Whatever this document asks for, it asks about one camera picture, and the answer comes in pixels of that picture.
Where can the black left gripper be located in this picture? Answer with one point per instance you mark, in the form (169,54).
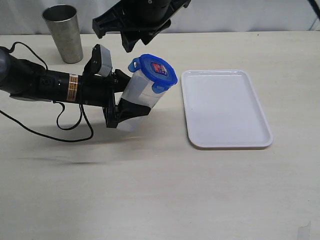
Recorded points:
(99,91)

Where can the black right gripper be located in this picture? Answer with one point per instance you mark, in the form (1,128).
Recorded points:
(135,18)

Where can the clear plastic container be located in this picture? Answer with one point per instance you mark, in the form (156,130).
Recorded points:
(139,91)

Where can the blue plastic lid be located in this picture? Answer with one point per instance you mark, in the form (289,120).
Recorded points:
(155,70)

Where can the stainless steel cup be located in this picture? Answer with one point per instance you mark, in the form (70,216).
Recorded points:
(62,23)

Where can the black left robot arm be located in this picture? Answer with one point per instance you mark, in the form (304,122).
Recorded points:
(28,81)

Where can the white rectangular tray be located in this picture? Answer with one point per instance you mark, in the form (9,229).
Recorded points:
(222,111)

